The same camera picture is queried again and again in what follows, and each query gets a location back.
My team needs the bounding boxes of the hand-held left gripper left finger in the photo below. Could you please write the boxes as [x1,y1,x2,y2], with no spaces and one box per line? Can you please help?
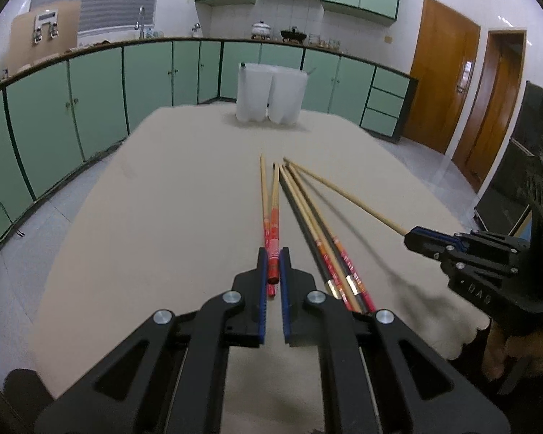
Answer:
[34,246,269,434]

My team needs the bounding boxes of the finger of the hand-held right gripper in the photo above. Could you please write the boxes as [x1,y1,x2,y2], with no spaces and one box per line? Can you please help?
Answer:
[404,234,522,277]
[412,225,533,255]

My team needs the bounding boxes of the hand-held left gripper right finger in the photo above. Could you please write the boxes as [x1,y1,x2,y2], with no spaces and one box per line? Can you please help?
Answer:
[279,246,512,434]

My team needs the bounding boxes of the wooden chopstick with red handle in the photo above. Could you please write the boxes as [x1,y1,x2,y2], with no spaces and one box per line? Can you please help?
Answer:
[279,168,353,312]

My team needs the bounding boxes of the red patterned chopstick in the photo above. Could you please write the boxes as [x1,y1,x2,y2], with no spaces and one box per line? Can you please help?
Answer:
[268,162,282,286]
[259,154,278,299]

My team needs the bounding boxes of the plain wooden chopstick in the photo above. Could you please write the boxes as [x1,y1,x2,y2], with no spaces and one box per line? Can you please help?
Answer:
[283,157,409,237]

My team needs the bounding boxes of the white double utensil holder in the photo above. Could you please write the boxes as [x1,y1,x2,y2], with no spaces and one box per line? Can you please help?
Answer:
[235,62,309,125]

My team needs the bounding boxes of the person's right hand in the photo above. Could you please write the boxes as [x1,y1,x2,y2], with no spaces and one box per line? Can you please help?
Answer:
[482,320,543,383]

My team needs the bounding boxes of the black framed panel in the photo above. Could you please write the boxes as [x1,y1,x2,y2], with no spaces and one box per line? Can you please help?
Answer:
[473,80,543,240]

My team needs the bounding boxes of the beige tablecloth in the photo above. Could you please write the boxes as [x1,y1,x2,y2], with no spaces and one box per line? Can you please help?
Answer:
[29,106,492,434]

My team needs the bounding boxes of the green drawer stack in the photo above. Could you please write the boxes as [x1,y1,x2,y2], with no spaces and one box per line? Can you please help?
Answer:
[359,67,412,139]

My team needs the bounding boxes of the row of glass jars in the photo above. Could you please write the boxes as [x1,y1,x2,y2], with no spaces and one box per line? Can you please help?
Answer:
[308,34,342,50]

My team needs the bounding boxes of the green base cabinets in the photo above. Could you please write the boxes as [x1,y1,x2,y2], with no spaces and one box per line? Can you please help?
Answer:
[0,37,419,263]

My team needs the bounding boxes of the cardboard board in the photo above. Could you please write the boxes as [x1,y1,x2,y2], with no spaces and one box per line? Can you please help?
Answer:
[7,0,82,71]

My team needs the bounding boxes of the wooden door with frame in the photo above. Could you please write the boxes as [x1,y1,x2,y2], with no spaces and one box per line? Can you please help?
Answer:
[452,29,526,186]

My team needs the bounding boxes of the white bracket on cardboard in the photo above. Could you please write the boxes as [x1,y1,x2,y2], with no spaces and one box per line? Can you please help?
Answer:
[33,9,59,43]

